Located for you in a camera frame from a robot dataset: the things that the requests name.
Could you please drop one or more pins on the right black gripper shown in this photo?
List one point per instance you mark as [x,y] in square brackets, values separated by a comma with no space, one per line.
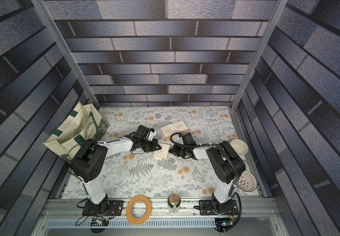
[177,149]

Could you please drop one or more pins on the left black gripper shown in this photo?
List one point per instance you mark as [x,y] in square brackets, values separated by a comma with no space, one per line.
[155,143]

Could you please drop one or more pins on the cream drawer jewelry box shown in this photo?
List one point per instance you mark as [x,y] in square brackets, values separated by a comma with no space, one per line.
[163,152]

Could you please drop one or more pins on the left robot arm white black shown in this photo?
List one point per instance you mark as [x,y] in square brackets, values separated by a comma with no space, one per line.
[87,163]

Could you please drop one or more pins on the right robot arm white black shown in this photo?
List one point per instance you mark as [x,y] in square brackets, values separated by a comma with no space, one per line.
[225,161]

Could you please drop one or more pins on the cream jewelry box right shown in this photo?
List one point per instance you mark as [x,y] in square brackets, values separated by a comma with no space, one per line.
[180,127]

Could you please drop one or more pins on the cream jewelry box middle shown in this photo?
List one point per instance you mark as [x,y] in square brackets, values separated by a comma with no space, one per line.
[167,131]

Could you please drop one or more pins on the green drink can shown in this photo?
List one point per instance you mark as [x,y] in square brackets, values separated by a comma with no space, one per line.
[174,202]

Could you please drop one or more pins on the cream ceramic bowl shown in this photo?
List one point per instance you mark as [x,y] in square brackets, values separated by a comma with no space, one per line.
[240,147]

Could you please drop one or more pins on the cream green tote bag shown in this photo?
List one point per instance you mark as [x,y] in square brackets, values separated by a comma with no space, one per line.
[83,122]

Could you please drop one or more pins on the orange tape roll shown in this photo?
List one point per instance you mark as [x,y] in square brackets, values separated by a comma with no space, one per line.
[138,210]

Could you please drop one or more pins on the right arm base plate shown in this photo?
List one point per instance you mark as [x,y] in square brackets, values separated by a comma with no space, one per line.
[212,207]

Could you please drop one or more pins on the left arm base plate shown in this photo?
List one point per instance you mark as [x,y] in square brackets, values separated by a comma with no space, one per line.
[105,208]

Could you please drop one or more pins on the perforated metal cable tray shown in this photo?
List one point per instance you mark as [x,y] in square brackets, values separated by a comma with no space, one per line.
[120,223]

